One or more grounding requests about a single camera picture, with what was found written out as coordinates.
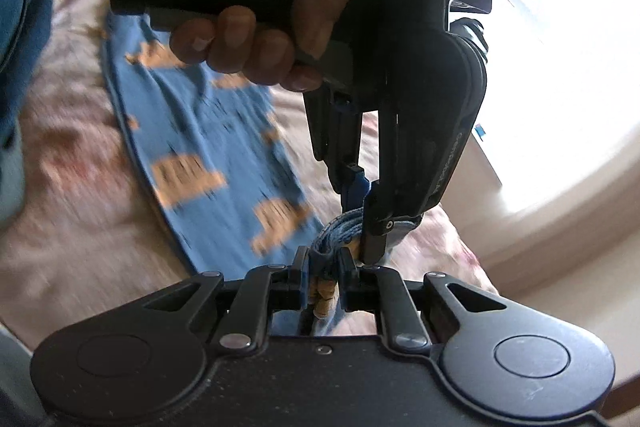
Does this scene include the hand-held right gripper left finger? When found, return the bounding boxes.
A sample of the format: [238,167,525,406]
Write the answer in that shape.
[142,247,309,353]

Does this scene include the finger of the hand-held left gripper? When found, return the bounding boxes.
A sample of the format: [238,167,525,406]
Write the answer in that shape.
[361,109,427,266]
[304,89,374,215]

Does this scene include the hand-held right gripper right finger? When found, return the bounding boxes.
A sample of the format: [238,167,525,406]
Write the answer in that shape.
[337,251,507,353]

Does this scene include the blue patterned pants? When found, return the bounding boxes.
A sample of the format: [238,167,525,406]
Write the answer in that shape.
[100,14,401,338]

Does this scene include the white framed window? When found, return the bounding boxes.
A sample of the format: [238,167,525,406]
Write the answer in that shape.
[465,0,640,214]

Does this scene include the pink floral blanket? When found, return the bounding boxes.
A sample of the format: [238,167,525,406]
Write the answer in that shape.
[0,0,501,343]

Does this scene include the person's blue jeans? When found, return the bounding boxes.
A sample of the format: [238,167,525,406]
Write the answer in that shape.
[0,0,60,228]

